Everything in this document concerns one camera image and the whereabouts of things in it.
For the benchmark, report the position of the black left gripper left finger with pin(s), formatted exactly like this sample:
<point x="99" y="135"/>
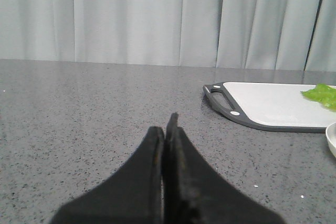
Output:
<point x="131" y="195"/>

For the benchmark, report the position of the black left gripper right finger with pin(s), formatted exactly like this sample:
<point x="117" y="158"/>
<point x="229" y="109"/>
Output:
<point x="196" y="193"/>

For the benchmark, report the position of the green lettuce leaf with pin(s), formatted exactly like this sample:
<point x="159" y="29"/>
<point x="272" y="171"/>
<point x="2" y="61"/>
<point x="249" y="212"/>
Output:
<point x="323" y="94"/>

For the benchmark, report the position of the white cutting board grey rim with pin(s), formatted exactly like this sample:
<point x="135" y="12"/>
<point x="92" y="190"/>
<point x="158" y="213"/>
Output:
<point x="273" y="107"/>

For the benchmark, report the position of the white round plate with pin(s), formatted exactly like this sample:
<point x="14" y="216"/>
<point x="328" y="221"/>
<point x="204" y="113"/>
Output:
<point x="330" y="134"/>

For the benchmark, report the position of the white pleated curtain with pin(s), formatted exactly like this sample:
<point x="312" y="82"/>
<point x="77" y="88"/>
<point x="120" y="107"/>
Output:
<point x="243" y="34"/>

